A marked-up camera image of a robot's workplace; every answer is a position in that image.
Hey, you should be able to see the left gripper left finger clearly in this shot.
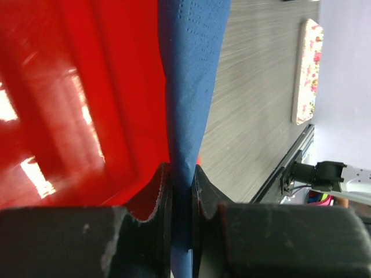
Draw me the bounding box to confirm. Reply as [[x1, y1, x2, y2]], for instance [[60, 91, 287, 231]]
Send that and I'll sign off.
[[1, 163, 172, 277]]

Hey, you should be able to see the blue paper napkin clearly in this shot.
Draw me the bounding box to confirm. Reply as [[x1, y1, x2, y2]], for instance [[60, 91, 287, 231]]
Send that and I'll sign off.
[[158, 1, 231, 277]]

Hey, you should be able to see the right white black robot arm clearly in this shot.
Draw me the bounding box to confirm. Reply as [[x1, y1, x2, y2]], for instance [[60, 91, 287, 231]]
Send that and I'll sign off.
[[279, 161, 370, 206]]

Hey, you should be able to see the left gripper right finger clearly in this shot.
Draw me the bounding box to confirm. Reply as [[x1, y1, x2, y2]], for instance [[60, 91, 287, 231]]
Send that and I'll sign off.
[[192, 166, 370, 277]]

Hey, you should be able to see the red plastic bin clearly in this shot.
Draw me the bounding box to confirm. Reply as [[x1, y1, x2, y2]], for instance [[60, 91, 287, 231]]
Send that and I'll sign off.
[[1, 1, 169, 209]]

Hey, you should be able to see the floral rectangular tray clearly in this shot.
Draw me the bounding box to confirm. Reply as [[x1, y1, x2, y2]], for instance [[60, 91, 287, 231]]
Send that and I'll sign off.
[[292, 19, 323, 125]]

